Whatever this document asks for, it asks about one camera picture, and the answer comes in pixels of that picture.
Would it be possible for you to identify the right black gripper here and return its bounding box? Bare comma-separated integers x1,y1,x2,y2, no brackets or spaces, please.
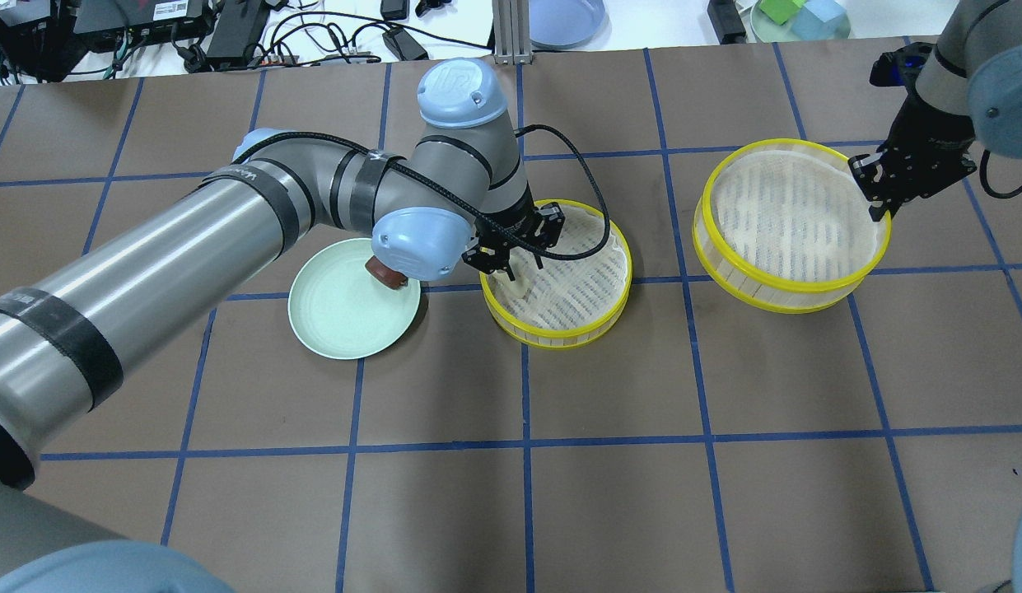
848,94,977,222

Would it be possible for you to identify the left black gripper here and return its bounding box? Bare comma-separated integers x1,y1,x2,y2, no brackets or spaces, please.
461,202,566,277

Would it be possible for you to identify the brown bun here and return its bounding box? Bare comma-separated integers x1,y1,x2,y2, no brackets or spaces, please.
365,256,409,290

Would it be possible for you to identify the yellow rimmed bamboo steamer layer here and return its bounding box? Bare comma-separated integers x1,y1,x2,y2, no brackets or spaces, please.
691,138,894,315

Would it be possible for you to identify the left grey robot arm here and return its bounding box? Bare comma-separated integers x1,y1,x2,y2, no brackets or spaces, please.
0,58,564,592

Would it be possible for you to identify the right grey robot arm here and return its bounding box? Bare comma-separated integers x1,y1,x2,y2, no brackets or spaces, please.
848,1,1022,222

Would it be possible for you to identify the pale green round plate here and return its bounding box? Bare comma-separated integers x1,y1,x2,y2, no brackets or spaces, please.
287,239,422,360

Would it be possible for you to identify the light blue toy block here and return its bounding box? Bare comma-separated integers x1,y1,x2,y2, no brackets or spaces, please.
790,1,851,40

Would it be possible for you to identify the grey green tray plate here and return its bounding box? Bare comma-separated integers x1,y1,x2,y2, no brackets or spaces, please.
749,1,851,44

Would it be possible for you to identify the green toy block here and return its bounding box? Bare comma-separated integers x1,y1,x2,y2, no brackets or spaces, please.
756,0,805,26

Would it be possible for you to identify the blue round plate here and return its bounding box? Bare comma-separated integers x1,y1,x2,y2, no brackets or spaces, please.
527,1,606,50

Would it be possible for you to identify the black power adapter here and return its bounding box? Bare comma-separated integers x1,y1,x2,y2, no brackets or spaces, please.
205,1,271,71

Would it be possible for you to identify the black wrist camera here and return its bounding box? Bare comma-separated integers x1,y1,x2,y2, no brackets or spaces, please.
869,42,936,89

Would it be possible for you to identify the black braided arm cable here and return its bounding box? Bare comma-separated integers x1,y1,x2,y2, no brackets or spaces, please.
231,124,614,263

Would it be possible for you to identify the aluminium frame post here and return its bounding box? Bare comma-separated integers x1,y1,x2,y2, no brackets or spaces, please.
492,0,535,65

